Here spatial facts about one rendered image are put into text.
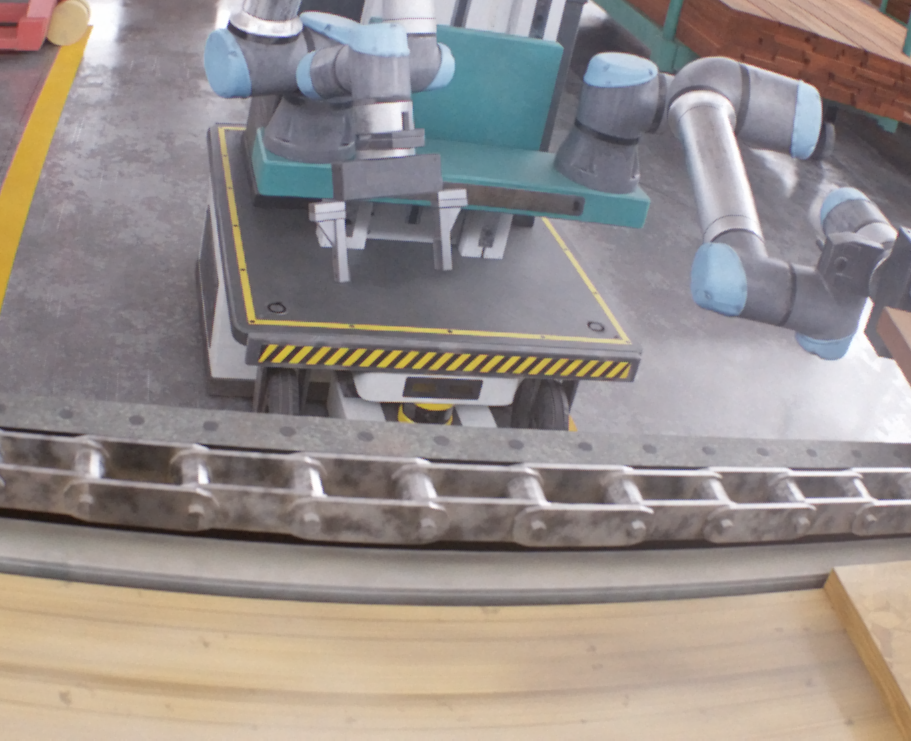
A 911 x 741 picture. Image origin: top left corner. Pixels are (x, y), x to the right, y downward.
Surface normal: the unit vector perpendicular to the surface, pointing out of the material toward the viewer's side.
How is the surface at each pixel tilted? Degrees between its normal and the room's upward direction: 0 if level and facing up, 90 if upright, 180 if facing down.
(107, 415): 0
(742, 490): 90
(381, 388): 90
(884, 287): 90
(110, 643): 0
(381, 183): 67
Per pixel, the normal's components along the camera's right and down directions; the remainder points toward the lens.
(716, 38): -0.96, -0.07
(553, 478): 0.19, 0.54
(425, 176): 0.36, 0.18
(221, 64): -0.81, 0.28
